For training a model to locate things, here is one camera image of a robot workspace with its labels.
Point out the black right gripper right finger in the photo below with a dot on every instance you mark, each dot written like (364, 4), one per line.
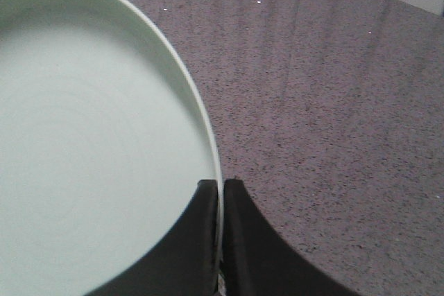
(257, 261)

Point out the mint green round plate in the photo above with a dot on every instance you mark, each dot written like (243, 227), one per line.
(104, 138)

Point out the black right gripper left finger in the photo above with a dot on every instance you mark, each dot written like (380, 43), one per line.
(184, 261)

